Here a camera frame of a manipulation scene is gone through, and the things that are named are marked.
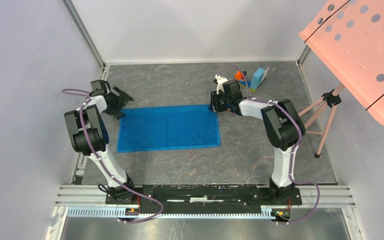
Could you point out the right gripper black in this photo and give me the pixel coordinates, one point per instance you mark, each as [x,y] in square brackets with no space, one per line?
[214,106]

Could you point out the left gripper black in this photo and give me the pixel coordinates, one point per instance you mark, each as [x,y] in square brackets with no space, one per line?
[122,99]

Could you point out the blue cloth napkin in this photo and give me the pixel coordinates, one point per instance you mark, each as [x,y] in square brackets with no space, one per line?
[168,128]

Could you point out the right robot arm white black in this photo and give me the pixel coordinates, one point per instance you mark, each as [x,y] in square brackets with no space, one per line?
[283,126]

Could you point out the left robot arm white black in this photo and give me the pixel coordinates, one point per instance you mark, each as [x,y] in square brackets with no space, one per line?
[89,136]

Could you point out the toy brick set colourful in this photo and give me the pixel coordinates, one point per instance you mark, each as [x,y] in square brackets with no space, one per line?
[256,80]

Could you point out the pink perforated music stand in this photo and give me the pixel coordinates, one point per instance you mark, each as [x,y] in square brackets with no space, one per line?
[348,37]

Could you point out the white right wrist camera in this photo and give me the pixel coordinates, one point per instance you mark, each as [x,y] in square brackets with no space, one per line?
[220,80]

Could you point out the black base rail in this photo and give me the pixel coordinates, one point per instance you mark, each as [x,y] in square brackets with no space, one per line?
[211,201]

